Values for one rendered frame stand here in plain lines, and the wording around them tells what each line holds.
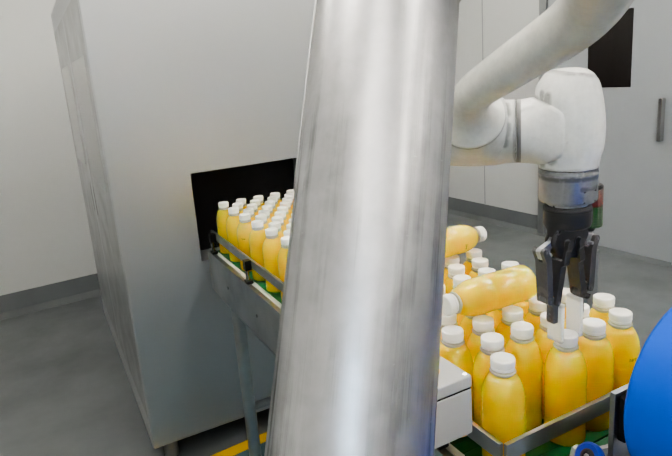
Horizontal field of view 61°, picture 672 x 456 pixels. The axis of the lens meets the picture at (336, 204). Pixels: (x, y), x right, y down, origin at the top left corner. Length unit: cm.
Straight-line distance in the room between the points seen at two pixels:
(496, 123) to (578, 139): 12
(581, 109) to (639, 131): 382
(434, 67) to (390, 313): 15
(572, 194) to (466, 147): 18
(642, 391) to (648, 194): 396
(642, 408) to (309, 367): 61
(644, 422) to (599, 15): 51
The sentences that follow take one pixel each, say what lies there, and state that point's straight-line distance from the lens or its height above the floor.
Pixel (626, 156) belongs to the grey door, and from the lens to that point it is 481.
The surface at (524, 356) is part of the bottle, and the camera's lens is 108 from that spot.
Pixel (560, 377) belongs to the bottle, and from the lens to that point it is 108.
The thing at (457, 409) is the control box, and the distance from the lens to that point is 94.
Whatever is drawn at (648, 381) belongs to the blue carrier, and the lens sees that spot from 86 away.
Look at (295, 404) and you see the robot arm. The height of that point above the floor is 139.
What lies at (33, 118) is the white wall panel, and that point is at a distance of 465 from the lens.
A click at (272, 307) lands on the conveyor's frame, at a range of 173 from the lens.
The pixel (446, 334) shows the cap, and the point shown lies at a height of 110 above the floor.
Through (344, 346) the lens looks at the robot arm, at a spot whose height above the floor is 142.
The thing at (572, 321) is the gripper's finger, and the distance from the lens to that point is 108.
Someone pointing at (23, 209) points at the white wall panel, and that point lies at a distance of 471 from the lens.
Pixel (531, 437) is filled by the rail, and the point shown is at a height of 97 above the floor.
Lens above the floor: 157
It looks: 13 degrees down
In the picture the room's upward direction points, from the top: 4 degrees counter-clockwise
